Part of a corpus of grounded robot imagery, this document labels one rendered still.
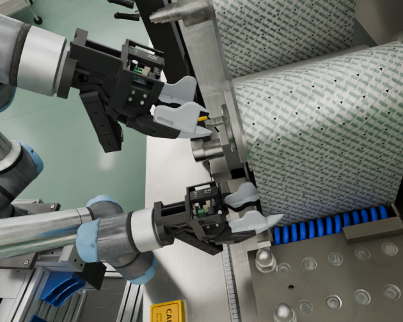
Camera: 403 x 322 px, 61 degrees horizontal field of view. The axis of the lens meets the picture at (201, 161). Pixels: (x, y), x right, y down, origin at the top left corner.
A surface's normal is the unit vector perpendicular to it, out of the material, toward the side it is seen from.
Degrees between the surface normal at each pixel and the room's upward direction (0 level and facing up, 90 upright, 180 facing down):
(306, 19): 92
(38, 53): 58
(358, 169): 90
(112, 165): 0
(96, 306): 0
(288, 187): 90
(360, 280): 0
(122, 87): 90
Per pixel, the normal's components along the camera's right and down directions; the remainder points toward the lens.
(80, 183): -0.25, -0.62
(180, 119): 0.00, 0.72
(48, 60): 0.39, 0.07
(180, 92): 0.21, 0.73
